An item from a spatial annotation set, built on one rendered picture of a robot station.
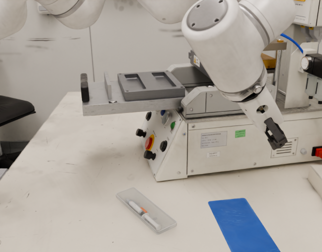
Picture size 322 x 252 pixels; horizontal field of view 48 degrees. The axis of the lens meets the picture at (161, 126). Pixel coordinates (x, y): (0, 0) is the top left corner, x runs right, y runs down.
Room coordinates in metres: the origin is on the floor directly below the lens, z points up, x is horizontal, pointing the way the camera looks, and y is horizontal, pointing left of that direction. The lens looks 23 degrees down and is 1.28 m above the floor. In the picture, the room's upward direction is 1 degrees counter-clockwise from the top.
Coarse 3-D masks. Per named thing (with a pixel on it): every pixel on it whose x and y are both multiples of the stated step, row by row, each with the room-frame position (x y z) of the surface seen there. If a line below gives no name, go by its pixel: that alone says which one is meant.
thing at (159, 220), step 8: (120, 192) 0.78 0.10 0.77; (128, 192) 0.78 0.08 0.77; (136, 192) 0.78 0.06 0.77; (128, 200) 0.75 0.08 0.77; (136, 200) 0.75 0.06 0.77; (144, 200) 0.75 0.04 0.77; (136, 208) 0.72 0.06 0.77; (144, 208) 0.72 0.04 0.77; (152, 208) 0.71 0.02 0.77; (144, 216) 0.68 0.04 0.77; (152, 216) 0.68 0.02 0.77; (160, 216) 0.68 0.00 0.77; (168, 216) 0.68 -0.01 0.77; (152, 224) 0.66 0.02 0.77; (160, 224) 0.66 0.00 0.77; (168, 224) 0.65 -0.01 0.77
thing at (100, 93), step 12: (96, 84) 1.08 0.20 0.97; (108, 84) 0.94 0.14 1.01; (96, 96) 0.96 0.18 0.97; (108, 96) 0.94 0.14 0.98; (120, 96) 0.96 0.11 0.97; (180, 96) 0.95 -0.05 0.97; (84, 108) 0.89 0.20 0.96; (96, 108) 0.89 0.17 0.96; (108, 108) 0.90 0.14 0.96; (120, 108) 0.91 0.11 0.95; (132, 108) 0.91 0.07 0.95; (144, 108) 0.92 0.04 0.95; (156, 108) 0.93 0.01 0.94; (168, 108) 0.93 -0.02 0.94
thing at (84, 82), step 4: (80, 76) 1.03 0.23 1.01; (84, 76) 1.02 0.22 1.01; (80, 80) 0.99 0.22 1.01; (84, 80) 0.98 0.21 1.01; (80, 84) 0.96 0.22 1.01; (84, 84) 0.94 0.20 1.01; (80, 88) 0.93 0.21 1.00; (84, 88) 0.92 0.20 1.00; (84, 92) 0.92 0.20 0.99; (88, 92) 0.93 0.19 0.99; (84, 96) 0.92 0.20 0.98; (88, 96) 0.93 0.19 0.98; (84, 100) 0.92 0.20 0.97
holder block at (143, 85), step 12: (132, 72) 1.12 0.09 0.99; (144, 72) 1.12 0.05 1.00; (156, 72) 1.12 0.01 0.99; (168, 72) 1.12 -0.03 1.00; (120, 84) 1.02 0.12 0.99; (132, 84) 1.04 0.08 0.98; (144, 84) 0.99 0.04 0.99; (156, 84) 0.98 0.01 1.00; (168, 84) 1.03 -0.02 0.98; (180, 84) 0.98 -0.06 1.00; (132, 96) 0.92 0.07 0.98; (144, 96) 0.93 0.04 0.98; (156, 96) 0.94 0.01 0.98; (168, 96) 0.94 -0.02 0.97
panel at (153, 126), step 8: (152, 112) 1.14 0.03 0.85; (176, 112) 0.95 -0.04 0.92; (152, 120) 1.11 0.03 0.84; (160, 120) 1.04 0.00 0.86; (176, 120) 0.93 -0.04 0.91; (144, 128) 1.14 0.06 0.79; (152, 128) 1.07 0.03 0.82; (160, 128) 1.01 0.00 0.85; (168, 128) 0.95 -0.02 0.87; (176, 128) 0.90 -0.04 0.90; (152, 136) 1.04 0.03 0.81; (160, 136) 0.98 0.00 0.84; (168, 136) 0.93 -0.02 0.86; (144, 144) 1.07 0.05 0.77; (152, 144) 1.01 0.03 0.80; (168, 144) 0.90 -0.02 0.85; (152, 152) 0.98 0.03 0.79; (160, 152) 0.92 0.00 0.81; (152, 160) 0.95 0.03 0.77; (160, 160) 0.90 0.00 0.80; (152, 168) 0.92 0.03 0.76
